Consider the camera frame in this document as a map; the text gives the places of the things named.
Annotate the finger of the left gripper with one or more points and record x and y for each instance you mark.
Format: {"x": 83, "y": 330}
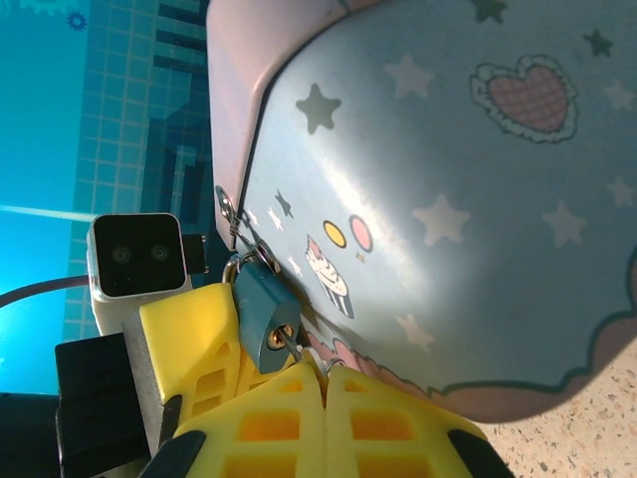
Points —
{"x": 189, "y": 318}

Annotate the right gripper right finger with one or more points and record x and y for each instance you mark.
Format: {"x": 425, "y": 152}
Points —
{"x": 393, "y": 438}

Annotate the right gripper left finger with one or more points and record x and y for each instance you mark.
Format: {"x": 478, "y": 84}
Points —
{"x": 259, "y": 438}

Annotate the blue padlock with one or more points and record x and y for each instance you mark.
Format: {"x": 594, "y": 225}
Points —
{"x": 259, "y": 309}

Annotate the small silver key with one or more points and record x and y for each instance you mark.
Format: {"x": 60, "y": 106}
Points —
{"x": 298, "y": 346}

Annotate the cartoon print tin box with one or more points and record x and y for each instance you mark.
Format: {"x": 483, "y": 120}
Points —
{"x": 448, "y": 224}

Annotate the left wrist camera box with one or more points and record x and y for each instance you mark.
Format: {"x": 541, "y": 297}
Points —
{"x": 139, "y": 254}

